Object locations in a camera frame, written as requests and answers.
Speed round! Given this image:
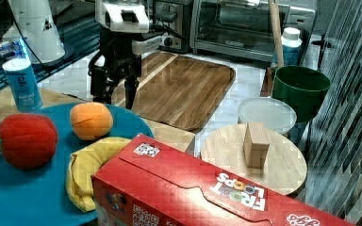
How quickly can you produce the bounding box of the blue round plate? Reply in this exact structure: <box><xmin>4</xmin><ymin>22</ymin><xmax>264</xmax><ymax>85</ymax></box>
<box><xmin>0</xmin><ymin>103</ymin><xmax>155</xmax><ymax>226</ymax></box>

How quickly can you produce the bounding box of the clear plastic container lid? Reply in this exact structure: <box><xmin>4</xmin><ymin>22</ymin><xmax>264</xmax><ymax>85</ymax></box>
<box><xmin>238</xmin><ymin>97</ymin><xmax>297</xmax><ymax>134</ymax></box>

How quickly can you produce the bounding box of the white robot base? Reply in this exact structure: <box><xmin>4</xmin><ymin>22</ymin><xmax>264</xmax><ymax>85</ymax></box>
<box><xmin>3</xmin><ymin>0</ymin><xmax>65</xmax><ymax>63</ymax></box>

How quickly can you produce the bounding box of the orange plush fruit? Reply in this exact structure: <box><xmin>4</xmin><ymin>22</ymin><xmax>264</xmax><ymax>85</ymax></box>
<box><xmin>70</xmin><ymin>103</ymin><xmax>113</xmax><ymax>140</ymax></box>

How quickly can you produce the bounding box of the round light wooden board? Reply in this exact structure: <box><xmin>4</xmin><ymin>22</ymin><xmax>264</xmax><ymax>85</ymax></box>
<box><xmin>200</xmin><ymin>123</ymin><xmax>307</xmax><ymax>197</ymax></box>

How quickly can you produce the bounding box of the yellow plush banana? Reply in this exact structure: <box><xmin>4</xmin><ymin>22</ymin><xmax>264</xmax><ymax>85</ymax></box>
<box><xmin>65</xmin><ymin>137</ymin><xmax>130</xmax><ymax>213</ymax></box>

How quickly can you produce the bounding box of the blue cylindrical can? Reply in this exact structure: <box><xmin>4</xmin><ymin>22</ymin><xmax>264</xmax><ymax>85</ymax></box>
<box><xmin>2</xmin><ymin>58</ymin><xmax>42</xmax><ymax>112</ymax></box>

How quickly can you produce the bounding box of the green plastic bucket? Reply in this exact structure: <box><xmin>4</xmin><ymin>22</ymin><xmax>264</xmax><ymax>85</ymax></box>
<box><xmin>271</xmin><ymin>66</ymin><xmax>331</xmax><ymax>122</ymax></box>

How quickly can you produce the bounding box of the silver toaster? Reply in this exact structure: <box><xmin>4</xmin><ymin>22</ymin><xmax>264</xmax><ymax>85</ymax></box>
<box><xmin>146</xmin><ymin>0</ymin><xmax>193</xmax><ymax>54</ymax></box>

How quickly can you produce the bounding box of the red cereal box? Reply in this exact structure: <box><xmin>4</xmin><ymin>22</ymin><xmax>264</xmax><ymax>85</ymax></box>
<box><xmin>92</xmin><ymin>135</ymin><xmax>355</xmax><ymax>226</ymax></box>

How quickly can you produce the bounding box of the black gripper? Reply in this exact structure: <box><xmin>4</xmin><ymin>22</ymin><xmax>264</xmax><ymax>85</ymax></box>
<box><xmin>90</xmin><ymin>27</ymin><xmax>141</xmax><ymax>109</ymax></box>

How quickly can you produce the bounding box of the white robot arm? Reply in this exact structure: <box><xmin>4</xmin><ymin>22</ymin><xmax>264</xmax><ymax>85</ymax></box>
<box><xmin>88</xmin><ymin>0</ymin><xmax>161</xmax><ymax>109</ymax></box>

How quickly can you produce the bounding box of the small wooden block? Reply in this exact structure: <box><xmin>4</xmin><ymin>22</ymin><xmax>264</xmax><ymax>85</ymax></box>
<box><xmin>243</xmin><ymin>122</ymin><xmax>270</xmax><ymax>169</ymax></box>

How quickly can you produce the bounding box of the light wooden cutting board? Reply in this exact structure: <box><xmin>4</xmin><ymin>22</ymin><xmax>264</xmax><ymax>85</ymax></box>
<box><xmin>0</xmin><ymin>87</ymin><xmax>195</xmax><ymax>152</ymax></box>

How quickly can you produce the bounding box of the dark wooden tray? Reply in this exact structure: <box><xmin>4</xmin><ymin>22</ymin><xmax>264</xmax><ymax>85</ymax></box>
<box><xmin>92</xmin><ymin>51</ymin><xmax>237</xmax><ymax>132</ymax></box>

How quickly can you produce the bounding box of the white capped blue bottle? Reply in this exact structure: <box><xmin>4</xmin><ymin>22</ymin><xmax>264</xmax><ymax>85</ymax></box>
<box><xmin>281</xmin><ymin>27</ymin><xmax>303</xmax><ymax>66</ymax></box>

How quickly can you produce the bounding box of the red plush apple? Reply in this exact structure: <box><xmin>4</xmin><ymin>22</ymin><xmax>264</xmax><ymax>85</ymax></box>
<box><xmin>0</xmin><ymin>113</ymin><xmax>58</xmax><ymax>170</ymax></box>

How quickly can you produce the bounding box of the wooden stick handle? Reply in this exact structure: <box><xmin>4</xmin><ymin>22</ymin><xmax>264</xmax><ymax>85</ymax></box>
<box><xmin>268</xmin><ymin>0</ymin><xmax>284</xmax><ymax>67</ymax></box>

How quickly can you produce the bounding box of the silver toaster oven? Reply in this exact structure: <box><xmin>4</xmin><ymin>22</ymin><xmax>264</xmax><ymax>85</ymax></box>
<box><xmin>189</xmin><ymin>0</ymin><xmax>317</xmax><ymax>62</ymax></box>

